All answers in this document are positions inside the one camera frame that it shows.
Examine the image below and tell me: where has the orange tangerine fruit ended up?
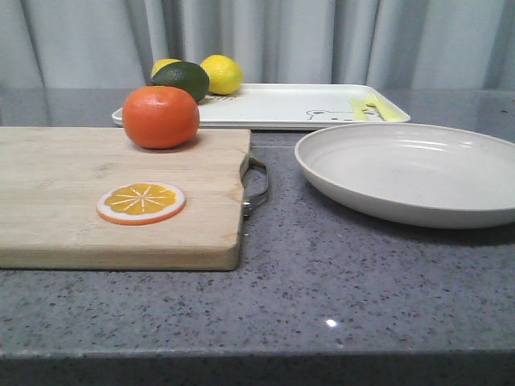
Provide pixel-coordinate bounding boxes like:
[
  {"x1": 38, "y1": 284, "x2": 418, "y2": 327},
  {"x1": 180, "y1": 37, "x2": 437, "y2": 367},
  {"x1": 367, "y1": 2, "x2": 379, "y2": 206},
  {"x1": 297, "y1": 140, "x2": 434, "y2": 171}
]
[{"x1": 122, "y1": 86, "x2": 200, "y2": 150}]

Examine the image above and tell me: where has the beige round plate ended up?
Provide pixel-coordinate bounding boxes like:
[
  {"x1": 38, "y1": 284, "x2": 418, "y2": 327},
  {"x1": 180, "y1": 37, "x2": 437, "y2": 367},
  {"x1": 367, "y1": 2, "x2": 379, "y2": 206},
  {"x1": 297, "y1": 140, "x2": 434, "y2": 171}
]
[{"x1": 295, "y1": 123, "x2": 514, "y2": 229}]

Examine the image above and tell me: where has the white rectangular bear tray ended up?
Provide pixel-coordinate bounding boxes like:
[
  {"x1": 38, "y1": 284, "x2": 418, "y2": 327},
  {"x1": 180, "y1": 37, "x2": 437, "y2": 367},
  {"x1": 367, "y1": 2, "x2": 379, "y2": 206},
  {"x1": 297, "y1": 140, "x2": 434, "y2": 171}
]
[{"x1": 111, "y1": 83, "x2": 412, "y2": 130}]

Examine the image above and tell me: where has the fake orange slice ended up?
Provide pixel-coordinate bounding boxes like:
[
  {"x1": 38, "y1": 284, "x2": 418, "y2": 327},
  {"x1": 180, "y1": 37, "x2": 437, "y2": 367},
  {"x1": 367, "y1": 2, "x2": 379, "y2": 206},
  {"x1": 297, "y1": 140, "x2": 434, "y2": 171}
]
[{"x1": 96, "y1": 182, "x2": 187, "y2": 225}]

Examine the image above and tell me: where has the yellow lemon right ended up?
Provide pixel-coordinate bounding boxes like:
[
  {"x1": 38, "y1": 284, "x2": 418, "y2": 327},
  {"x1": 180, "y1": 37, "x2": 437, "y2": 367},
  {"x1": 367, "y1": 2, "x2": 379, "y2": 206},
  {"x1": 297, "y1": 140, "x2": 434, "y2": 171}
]
[{"x1": 200, "y1": 55, "x2": 243, "y2": 95}]

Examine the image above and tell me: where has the yellow lemon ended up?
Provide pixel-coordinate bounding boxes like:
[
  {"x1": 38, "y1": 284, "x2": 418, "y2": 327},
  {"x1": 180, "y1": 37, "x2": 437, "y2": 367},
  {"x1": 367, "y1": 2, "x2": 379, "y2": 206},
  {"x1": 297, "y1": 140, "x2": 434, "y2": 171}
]
[
  {"x1": 150, "y1": 58, "x2": 180, "y2": 78},
  {"x1": 200, "y1": 55, "x2": 243, "y2": 95}
]

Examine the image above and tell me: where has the green lime fruit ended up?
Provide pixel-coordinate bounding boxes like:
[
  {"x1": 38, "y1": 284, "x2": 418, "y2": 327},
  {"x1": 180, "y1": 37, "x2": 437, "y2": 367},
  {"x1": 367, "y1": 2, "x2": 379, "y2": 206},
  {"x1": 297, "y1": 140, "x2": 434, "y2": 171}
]
[{"x1": 150, "y1": 61, "x2": 210, "y2": 102}]

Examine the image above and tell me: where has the yellow plastic fork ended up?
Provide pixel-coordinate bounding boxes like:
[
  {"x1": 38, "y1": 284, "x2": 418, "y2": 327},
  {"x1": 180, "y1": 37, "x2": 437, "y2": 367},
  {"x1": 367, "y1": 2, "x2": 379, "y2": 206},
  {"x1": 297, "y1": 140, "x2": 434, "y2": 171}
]
[{"x1": 365, "y1": 93, "x2": 410, "y2": 122}]

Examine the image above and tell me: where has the yellow lemon left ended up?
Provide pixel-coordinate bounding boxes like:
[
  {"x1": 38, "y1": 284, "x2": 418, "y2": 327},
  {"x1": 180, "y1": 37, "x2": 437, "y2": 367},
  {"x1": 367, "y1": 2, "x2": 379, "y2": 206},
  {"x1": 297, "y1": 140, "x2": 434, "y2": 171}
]
[{"x1": 150, "y1": 58, "x2": 180, "y2": 78}]

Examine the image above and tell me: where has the wooden cutting board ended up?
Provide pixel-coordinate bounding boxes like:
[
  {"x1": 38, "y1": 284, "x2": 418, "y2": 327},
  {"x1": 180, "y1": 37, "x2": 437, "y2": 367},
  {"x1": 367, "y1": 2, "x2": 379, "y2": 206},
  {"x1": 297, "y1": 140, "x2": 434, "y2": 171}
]
[{"x1": 1, "y1": 127, "x2": 250, "y2": 270}]

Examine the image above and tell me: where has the grey curtain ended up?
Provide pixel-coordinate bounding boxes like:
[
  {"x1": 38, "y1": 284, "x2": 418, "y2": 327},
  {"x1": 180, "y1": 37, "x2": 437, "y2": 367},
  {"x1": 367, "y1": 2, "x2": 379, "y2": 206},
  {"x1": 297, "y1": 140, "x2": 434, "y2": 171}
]
[{"x1": 1, "y1": 1, "x2": 514, "y2": 89}]

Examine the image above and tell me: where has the metal cutting board handle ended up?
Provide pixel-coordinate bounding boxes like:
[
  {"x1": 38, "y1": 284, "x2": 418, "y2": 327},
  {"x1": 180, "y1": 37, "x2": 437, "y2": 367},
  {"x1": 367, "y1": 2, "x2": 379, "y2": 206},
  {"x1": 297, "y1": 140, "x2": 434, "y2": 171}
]
[{"x1": 241, "y1": 157, "x2": 270, "y2": 220}]

